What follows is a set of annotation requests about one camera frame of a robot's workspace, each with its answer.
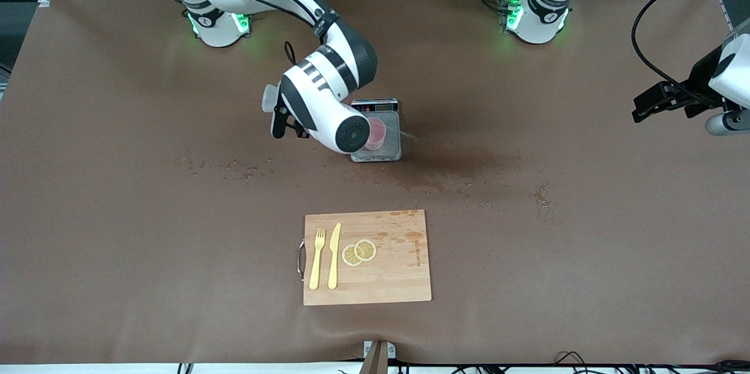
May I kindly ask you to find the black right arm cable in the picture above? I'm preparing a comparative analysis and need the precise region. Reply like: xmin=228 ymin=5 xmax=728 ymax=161
xmin=170 ymin=0 xmax=332 ymax=67

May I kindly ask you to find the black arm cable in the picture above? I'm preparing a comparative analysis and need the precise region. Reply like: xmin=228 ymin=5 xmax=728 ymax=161
xmin=631 ymin=0 xmax=750 ymax=99
xmin=170 ymin=0 xmax=332 ymax=67

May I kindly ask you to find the brown table mat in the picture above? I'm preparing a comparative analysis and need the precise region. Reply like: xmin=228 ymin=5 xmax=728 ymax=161
xmin=0 ymin=0 xmax=750 ymax=366

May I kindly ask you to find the yellow plastic fork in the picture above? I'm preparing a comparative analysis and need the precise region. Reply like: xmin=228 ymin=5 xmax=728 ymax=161
xmin=309 ymin=229 xmax=326 ymax=291

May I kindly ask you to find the wooden cutting board metal handle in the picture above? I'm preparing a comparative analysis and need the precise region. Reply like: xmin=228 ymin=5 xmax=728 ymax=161
xmin=297 ymin=209 xmax=432 ymax=307

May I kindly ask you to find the black floor cable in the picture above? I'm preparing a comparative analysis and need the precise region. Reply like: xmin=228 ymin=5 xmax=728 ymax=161
xmin=551 ymin=351 xmax=750 ymax=374

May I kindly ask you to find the silver digital kitchen scale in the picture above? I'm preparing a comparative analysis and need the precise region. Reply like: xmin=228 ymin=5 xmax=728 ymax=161
xmin=350 ymin=98 xmax=403 ymax=163

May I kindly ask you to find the yellow plastic knife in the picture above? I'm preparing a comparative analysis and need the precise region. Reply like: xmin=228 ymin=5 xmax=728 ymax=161
xmin=328 ymin=223 xmax=342 ymax=290

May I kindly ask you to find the pink plastic cup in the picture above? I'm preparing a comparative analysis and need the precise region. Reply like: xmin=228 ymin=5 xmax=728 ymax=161
xmin=366 ymin=118 xmax=388 ymax=152

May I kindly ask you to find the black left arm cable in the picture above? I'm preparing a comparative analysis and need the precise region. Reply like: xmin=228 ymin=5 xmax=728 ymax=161
xmin=631 ymin=0 xmax=750 ymax=99

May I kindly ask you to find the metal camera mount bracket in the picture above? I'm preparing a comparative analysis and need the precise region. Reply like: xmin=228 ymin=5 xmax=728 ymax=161
xmin=362 ymin=340 xmax=397 ymax=374

